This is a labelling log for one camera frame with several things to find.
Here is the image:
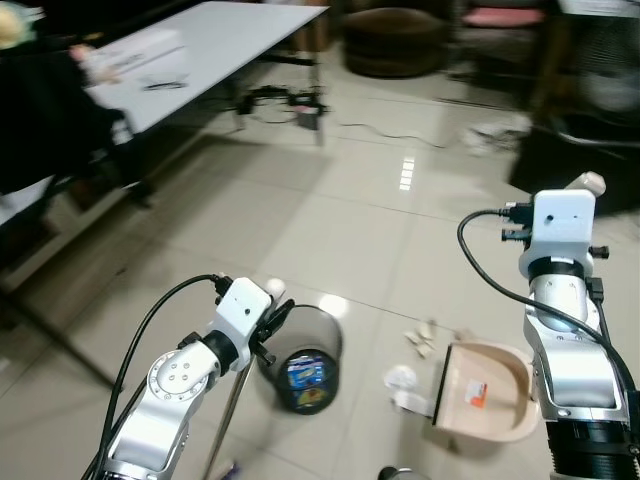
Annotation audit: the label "round brown ottoman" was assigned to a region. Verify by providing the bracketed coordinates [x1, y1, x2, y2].
[344, 7, 452, 80]

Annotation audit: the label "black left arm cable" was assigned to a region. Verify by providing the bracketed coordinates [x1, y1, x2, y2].
[85, 274, 233, 480]

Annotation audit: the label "black robot foot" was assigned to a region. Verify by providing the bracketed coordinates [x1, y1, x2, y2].
[379, 465, 432, 480]

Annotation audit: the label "black power strip with cables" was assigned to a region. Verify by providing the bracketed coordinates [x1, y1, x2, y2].
[238, 85, 328, 132]

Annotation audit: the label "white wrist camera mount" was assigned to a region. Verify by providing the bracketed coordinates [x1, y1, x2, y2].
[210, 277, 274, 347]
[519, 189, 599, 278]

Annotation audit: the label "grey round fan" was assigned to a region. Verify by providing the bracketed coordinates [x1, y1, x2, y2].
[574, 18, 640, 113]

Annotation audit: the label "black box furniture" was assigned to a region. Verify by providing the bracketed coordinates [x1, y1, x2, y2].
[508, 113, 640, 218]

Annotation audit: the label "black mesh trash bin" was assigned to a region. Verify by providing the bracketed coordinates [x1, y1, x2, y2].
[256, 305, 345, 415]

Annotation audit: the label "chair with pink seat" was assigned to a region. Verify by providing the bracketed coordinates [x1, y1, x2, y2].
[461, 0, 548, 61]

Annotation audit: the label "white crumpled cloth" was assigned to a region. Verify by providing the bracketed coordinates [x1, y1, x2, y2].
[461, 117, 532, 157]

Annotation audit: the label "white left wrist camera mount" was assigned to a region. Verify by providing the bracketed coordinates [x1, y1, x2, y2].
[210, 277, 274, 347]

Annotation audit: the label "thin black floor cable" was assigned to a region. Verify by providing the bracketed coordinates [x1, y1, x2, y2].
[339, 120, 453, 151]

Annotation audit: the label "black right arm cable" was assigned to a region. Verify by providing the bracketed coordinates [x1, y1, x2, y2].
[457, 206, 640, 401]

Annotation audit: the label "metal pole broom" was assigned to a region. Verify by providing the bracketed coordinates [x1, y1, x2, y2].
[204, 278, 289, 480]

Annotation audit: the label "small black flat item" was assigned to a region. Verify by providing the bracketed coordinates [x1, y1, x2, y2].
[140, 75, 192, 92]

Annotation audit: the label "white table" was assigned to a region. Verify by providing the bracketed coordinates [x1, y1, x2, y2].
[0, 0, 332, 229]

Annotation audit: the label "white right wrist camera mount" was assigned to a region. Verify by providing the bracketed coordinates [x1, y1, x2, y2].
[519, 189, 599, 278]

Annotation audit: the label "person in black clothes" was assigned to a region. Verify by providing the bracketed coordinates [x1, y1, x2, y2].
[0, 0, 136, 197]

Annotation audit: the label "white box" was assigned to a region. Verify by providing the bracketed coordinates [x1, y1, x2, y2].
[98, 29, 188, 83]

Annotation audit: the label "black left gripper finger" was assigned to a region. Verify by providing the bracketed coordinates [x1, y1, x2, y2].
[264, 298, 298, 347]

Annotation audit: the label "beige paper scraps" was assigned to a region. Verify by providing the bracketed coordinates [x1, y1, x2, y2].
[402, 319, 442, 358]

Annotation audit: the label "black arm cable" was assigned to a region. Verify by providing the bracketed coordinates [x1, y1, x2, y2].
[457, 206, 640, 401]
[85, 274, 233, 480]

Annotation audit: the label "crumpled white paper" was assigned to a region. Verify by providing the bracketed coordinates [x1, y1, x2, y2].
[384, 366, 437, 417]

